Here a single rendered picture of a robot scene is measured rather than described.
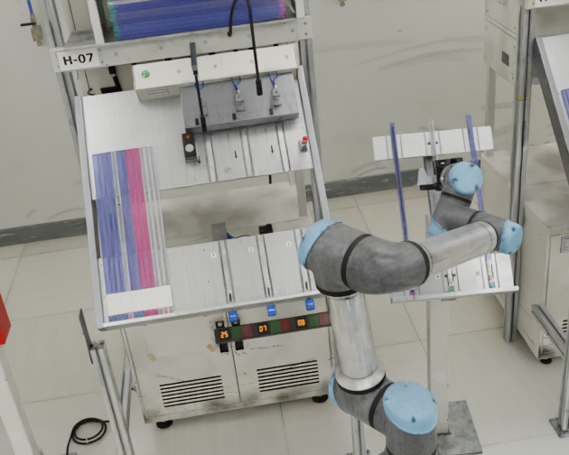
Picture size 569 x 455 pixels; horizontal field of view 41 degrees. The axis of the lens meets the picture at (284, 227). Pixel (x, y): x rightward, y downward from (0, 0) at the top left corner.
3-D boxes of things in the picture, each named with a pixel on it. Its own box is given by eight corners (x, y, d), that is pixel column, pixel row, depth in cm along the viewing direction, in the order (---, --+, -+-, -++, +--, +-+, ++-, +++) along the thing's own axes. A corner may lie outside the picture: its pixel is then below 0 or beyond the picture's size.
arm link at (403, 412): (415, 469, 168) (415, 423, 162) (368, 440, 177) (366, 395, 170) (448, 439, 175) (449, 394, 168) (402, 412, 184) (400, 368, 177)
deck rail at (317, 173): (340, 294, 225) (343, 291, 219) (334, 295, 224) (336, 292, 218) (301, 74, 242) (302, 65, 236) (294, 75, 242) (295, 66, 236)
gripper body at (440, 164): (459, 158, 205) (469, 156, 193) (461, 190, 205) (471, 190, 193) (430, 161, 205) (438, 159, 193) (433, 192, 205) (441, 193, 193)
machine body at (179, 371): (339, 405, 281) (326, 263, 251) (147, 437, 277) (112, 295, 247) (311, 306, 338) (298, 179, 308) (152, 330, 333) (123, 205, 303)
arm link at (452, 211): (458, 246, 176) (475, 200, 176) (419, 231, 184) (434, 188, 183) (474, 251, 182) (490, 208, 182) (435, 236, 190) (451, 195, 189)
